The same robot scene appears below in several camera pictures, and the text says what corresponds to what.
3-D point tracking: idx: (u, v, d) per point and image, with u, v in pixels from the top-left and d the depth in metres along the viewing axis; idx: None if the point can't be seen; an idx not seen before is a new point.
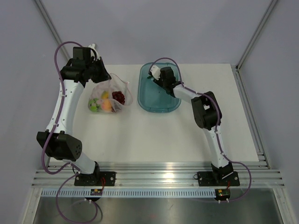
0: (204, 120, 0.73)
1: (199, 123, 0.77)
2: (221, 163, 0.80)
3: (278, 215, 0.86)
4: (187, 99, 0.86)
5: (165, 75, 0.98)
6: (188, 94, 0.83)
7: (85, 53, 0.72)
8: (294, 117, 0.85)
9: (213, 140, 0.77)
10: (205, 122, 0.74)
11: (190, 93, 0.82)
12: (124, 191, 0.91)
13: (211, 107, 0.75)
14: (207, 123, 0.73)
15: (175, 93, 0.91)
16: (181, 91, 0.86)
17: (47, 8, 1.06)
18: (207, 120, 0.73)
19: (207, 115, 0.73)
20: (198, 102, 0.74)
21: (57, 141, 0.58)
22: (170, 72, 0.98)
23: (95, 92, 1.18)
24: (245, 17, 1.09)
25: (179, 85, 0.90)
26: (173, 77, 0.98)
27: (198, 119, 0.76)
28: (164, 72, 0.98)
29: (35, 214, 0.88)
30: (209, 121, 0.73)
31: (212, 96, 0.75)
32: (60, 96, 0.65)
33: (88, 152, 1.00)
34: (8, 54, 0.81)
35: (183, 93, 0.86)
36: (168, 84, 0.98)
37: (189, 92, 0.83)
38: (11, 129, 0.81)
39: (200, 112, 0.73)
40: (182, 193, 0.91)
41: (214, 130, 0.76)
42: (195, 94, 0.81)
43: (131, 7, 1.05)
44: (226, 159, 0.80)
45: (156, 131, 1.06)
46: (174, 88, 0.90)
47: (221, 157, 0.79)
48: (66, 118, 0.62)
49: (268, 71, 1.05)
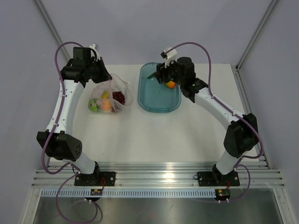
0: (238, 150, 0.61)
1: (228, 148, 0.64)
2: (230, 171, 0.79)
3: (278, 215, 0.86)
4: (215, 114, 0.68)
5: (184, 72, 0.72)
6: (220, 111, 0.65)
7: (85, 53, 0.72)
8: (295, 117, 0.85)
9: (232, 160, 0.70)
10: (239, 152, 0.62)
11: (224, 112, 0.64)
12: (124, 191, 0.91)
13: (248, 132, 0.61)
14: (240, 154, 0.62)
15: (196, 99, 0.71)
16: (210, 102, 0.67)
17: (48, 8, 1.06)
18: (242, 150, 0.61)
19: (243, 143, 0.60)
20: (238, 132, 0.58)
21: (57, 141, 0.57)
22: (192, 67, 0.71)
23: (96, 92, 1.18)
24: (244, 18, 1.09)
25: (204, 90, 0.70)
26: (193, 74, 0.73)
27: (230, 147, 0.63)
28: (183, 66, 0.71)
29: (36, 213, 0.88)
30: (244, 150, 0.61)
31: (253, 121, 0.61)
32: (61, 96, 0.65)
33: (88, 151, 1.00)
34: (9, 54, 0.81)
35: (212, 106, 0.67)
36: (187, 85, 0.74)
37: (222, 109, 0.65)
38: (11, 129, 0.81)
39: (238, 143, 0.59)
40: (182, 193, 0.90)
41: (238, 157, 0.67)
42: (231, 115, 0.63)
43: (131, 7, 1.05)
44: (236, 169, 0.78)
45: (156, 131, 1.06)
46: (196, 94, 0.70)
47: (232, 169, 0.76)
48: (66, 118, 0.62)
49: (268, 71, 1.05)
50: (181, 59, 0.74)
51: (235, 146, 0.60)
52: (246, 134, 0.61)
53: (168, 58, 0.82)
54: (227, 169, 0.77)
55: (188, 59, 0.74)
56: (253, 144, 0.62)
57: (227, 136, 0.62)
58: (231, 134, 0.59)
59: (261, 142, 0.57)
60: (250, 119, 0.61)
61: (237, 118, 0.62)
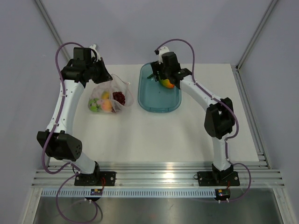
0: (217, 130, 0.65)
1: (209, 129, 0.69)
2: (224, 166, 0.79)
3: (278, 215, 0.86)
4: (197, 98, 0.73)
5: (168, 62, 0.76)
6: (200, 95, 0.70)
7: (86, 53, 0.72)
8: (294, 117, 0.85)
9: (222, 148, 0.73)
10: (217, 133, 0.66)
11: (204, 96, 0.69)
12: (124, 191, 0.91)
13: (226, 115, 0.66)
14: (220, 134, 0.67)
15: (181, 85, 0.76)
16: (191, 88, 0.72)
17: (48, 9, 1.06)
18: (220, 130, 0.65)
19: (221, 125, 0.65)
20: (215, 113, 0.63)
21: (57, 141, 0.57)
22: (174, 57, 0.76)
23: (96, 92, 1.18)
24: (244, 18, 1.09)
25: (188, 77, 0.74)
26: (177, 64, 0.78)
27: (210, 128, 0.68)
28: (166, 57, 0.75)
29: (36, 213, 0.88)
30: (222, 131, 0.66)
31: (229, 104, 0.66)
32: (61, 96, 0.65)
33: (88, 151, 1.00)
34: (9, 54, 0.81)
35: (194, 92, 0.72)
36: (173, 73, 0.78)
37: (202, 94, 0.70)
38: (11, 129, 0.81)
39: (215, 123, 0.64)
40: (182, 193, 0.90)
41: (224, 139, 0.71)
42: (210, 99, 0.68)
43: (131, 7, 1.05)
44: (230, 162, 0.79)
45: (156, 131, 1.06)
46: (181, 81, 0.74)
47: (225, 161, 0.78)
48: (66, 118, 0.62)
49: (268, 71, 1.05)
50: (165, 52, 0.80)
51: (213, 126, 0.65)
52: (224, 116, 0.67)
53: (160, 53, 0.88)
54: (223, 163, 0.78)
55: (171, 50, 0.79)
56: (231, 126, 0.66)
57: (207, 118, 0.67)
58: (209, 115, 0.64)
59: (236, 121, 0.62)
60: (226, 101, 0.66)
61: (215, 101, 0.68)
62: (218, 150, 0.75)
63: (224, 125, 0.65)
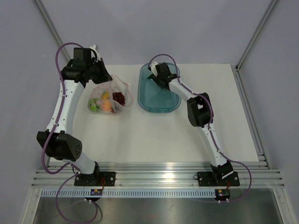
0: (197, 120, 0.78)
1: (192, 121, 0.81)
2: (219, 161, 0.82)
3: (278, 215, 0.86)
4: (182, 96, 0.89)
5: (160, 69, 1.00)
6: (183, 92, 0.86)
7: (86, 54, 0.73)
8: (294, 117, 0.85)
9: (208, 138, 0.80)
10: (198, 122, 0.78)
11: (186, 92, 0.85)
12: (124, 191, 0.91)
13: (205, 107, 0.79)
14: (200, 122, 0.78)
15: (170, 87, 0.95)
16: (177, 87, 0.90)
17: (48, 9, 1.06)
18: (200, 120, 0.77)
19: (199, 114, 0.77)
20: (193, 104, 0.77)
21: (57, 141, 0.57)
22: (165, 66, 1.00)
23: (96, 92, 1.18)
24: (244, 18, 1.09)
25: (174, 80, 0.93)
26: (167, 71, 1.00)
27: (191, 118, 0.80)
28: (158, 66, 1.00)
29: (35, 214, 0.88)
30: (201, 121, 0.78)
31: (207, 97, 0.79)
32: (61, 96, 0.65)
33: (89, 152, 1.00)
34: (8, 54, 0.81)
35: (179, 89, 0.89)
36: (164, 78, 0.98)
37: (185, 90, 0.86)
38: (11, 129, 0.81)
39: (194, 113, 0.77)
40: (182, 193, 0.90)
41: (207, 128, 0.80)
42: (190, 94, 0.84)
43: (131, 7, 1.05)
44: (224, 157, 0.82)
45: (155, 131, 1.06)
46: (169, 83, 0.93)
47: (218, 155, 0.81)
48: (66, 118, 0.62)
49: (267, 71, 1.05)
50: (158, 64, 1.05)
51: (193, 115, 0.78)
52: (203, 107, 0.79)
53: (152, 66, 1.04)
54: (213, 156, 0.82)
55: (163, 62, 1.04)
56: (209, 116, 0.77)
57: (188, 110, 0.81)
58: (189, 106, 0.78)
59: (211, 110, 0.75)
60: (204, 95, 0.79)
61: (195, 95, 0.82)
62: (206, 140, 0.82)
63: (202, 115, 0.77)
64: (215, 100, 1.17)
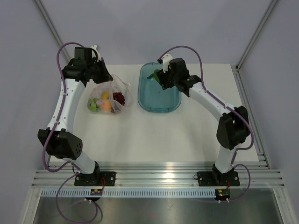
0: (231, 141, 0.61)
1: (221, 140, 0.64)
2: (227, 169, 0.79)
3: (278, 215, 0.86)
4: (209, 108, 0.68)
5: (176, 68, 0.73)
6: (212, 104, 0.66)
7: (87, 53, 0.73)
8: (294, 117, 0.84)
9: (229, 156, 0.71)
10: (231, 143, 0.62)
11: (217, 104, 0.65)
12: (124, 191, 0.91)
13: (241, 124, 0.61)
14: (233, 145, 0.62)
15: (190, 93, 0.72)
16: (202, 96, 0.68)
17: (48, 9, 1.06)
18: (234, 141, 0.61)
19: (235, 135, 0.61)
20: (229, 122, 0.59)
21: (58, 139, 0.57)
22: (183, 64, 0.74)
23: (96, 92, 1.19)
24: (244, 18, 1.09)
25: (198, 85, 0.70)
26: (186, 71, 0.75)
27: (223, 138, 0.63)
28: (174, 64, 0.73)
29: (36, 214, 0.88)
30: (235, 142, 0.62)
31: (244, 113, 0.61)
32: (62, 94, 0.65)
33: (89, 151, 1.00)
34: (8, 54, 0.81)
35: (204, 99, 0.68)
36: (182, 80, 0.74)
37: (214, 101, 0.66)
38: (11, 128, 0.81)
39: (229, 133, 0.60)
40: (182, 193, 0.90)
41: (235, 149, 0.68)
42: (223, 107, 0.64)
43: (131, 7, 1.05)
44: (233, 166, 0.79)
45: (155, 131, 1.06)
46: (190, 88, 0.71)
47: (230, 166, 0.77)
48: (67, 116, 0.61)
49: (268, 71, 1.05)
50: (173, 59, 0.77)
51: (227, 136, 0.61)
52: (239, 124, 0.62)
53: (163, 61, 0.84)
54: (226, 167, 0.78)
55: (180, 58, 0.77)
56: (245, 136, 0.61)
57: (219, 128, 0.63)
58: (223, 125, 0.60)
59: (252, 133, 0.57)
60: (240, 110, 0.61)
61: (228, 110, 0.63)
62: (225, 157, 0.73)
63: (238, 136, 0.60)
64: None
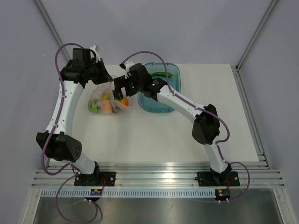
0: (207, 138, 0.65)
1: (199, 139, 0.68)
2: (222, 168, 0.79)
3: (278, 215, 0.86)
4: (180, 110, 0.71)
5: (138, 75, 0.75)
6: (183, 107, 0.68)
7: (85, 54, 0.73)
8: (294, 117, 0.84)
9: (215, 151, 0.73)
10: (208, 139, 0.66)
11: (188, 107, 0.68)
12: (124, 192, 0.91)
13: (211, 120, 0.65)
14: (210, 140, 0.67)
15: (158, 98, 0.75)
16: (172, 100, 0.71)
17: (48, 9, 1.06)
18: (210, 137, 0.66)
19: (209, 132, 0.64)
20: (203, 123, 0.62)
21: (56, 142, 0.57)
22: (144, 70, 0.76)
23: (95, 93, 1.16)
24: (244, 18, 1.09)
25: (164, 88, 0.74)
26: (148, 76, 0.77)
27: (199, 137, 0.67)
28: (136, 72, 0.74)
29: (35, 214, 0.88)
30: (211, 136, 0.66)
31: (213, 110, 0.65)
32: (60, 97, 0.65)
33: (88, 151, 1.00)
34: (8, 54, 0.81)
35: (174, 102, 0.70)
36: (146, 87, 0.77)
37: (185, 104, 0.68)
38: (11, 128, 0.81)
39: (204, 132, 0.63)
40: (182, 193, 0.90)
41: (215, 143, 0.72)
42: (194, 108, 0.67)
43: (131, 7, 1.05)
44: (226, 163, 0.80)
45: (154, 131, 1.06)
46: (158, 94, 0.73)
47: (221, 163, 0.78)
48: (66, 119, 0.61)
49: (267, 71, 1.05)
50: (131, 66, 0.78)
51: (203, 135, 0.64)
52: (210, 122, 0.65)
53: (126, 66, 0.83)
54: (221, 165, 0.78)
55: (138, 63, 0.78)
56: (217, 129, 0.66)
57: (194, 129, 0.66)
58: (198, 127, 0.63)
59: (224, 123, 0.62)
60: (210, 108, 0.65)
61: (199, 111, 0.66)
62: (212, 155, 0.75)
63: (212, 130, 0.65)
64: (215, 100, 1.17)
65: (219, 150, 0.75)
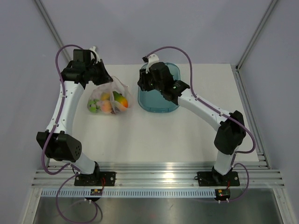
0: (231, 147, 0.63)
1: (221, 147, 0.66)
2: (227, 170, 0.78)
3: (278, 215, 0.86)
4: (202, 115, 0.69)
5: (160, 75, 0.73)
6: (207, 112, 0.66)
7: (85, 55, 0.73)
8: (295, 117, 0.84)
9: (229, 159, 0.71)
10: (231, 147, 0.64)
11: (211, 112, 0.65)
12: (124, 191, 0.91)
13: (237, 128, 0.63)
14: (234, 149, 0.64)
15: (180, 101, 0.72)
16: (195, 104, 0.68)
17: (48, 9, 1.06)
18: (234, 146, 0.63)
19: (234, 141, 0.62)
20: (229, 131, 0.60)
21: (57, 142, 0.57)
22: (166, 71, 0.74)
23: (96, 93, 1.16)
24: (244, 18, 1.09)
25: (187, 92, 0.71)
26: (169, 77, 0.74)
27: (223, 145, 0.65)
28: (158, 71, 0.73)
29: (36, 214, 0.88)
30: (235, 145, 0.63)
31: (239, 118, 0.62)
32: (61, 97, 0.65)
33: (88, 152, 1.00)
34: (8, 54, 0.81)
35: (197, 107, 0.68)
36: (166, 88, 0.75)
37: (210, 109, 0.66)
38: (11, 129, 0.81)
39: (229, 141, 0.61)
40: (182, 193, 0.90)
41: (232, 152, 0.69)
42: (219, 115, 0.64)
43: (131, 7, 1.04)
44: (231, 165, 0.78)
45: (155, 132, 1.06)
46: (179, 97, 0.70)
47: (228, 166, 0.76)
48: (66, 118, 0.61)
49: (268, 71, 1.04)
50: (153, 65, 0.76)
51: (227, 143, 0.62)
52: (235, 130, 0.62)
53: (149, 62, 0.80)
54: (226, 169, 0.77)
55: (160, 62, 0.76)
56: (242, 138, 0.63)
57: (218, 136, 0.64)
58: (223, 134, 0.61)
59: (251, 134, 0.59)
60: (236, 115, 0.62)
61: (224, 117, 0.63)
62: (225, 162, 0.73)
63: (237, 140, 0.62)
64: (215, 100, 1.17)
65: (233, 157, 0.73)
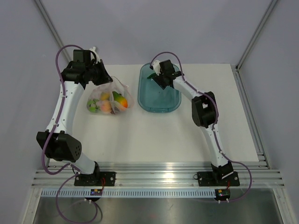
0: (201, 119, 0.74)
1: (196, 121, 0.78)
2: (220, 162, 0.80)
3: (278, 215, 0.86)
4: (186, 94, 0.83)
5: (164, 67, 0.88)
6: (188, 90, 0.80)
7: (85, 55, 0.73)
8: (294, 117, 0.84)
9: (212, 139, 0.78)
10: (202, 122, 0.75)
11: (191, 90, 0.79)
12: (124, 192, 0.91)
13: (210, 106, 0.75)
14: (205, 123, 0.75)
15: (174, 85, 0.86)
16: (182, 86, 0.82)
17: (48, 9, 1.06)
18: (204, 120, 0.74)
19: (204, 114, 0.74)
20: (198, 103, 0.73)
21: (57, 141, 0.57)
22: (169, 63, 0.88)
23: (95, 93, 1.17)
24: (244, 18, 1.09)
25: (180, 77, 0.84)
26: (172, 68, 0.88)
27: (195, 117, 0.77)
28: (162, 64, 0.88)
29: (36, 213, 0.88)
30: (206, 120, 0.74)
31: (212, 97, 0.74)
32: (61, 97, 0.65)
33: (88, 152, 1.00)
34: (8, 55, 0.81)
35: (183, 87, 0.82)
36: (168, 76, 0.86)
37: (189, 88, 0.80)
38: (11, 129, 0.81)
39: (199, 113, 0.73)
40: (182, 193, 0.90)
41: (211, 129, 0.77)
42: (195, 92, 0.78)
43: (131, 7, 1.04)
44: (225, 157, 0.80)
45: (154, 132, 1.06)
46: (174, 81, 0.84)
47: (219, 156, 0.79)
48: (66, 118, 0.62)
49: (267, 71, 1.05)
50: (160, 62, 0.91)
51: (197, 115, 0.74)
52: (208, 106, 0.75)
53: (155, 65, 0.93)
54: (218, 155, 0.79)
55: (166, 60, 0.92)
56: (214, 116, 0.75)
57: (192, 109, 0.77)
58: (194, 106, 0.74)
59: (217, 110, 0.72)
60: (210, 94, 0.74)
61: (199, 94, 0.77)
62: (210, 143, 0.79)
63: (207, 115, 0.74)
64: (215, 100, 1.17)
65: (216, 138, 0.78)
